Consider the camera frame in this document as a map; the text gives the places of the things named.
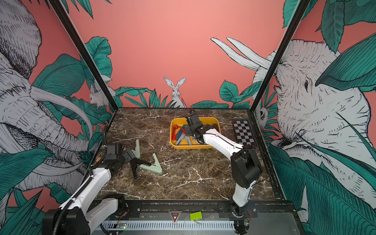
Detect black white checkerboard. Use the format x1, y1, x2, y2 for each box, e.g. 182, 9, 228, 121
232, 119, 256, 149

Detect grey pliers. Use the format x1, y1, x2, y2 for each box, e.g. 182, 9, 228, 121
175, 134, 192, 146

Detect red plastic tool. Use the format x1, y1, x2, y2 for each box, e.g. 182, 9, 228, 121
171, 124, 185, 141

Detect yellow plastic storage tray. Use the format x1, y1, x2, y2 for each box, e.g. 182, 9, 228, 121
169, 117, 221, 149

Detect black pliers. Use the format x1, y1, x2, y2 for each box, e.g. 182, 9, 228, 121
213, 123, 220, 132
129, 158, 151, 179

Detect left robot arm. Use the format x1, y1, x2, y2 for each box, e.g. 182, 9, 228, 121
42, 144, 136, 235

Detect black mounting rail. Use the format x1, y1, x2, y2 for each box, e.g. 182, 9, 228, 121
123, 200, 298, 219

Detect black frame post right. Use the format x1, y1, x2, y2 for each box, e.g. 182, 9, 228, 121
250, 0, 310, 113

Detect black frame post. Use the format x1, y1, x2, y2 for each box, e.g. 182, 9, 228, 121
49, 0, 118, 112
250, 0, 310, 113

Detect green sticky note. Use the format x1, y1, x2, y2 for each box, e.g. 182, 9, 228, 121
190, 211, 203, 221

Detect black frame post left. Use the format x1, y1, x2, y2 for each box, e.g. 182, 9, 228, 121
49, 0, 118, 112

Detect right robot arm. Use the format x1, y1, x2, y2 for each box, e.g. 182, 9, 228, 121
183, 112, 262, 208

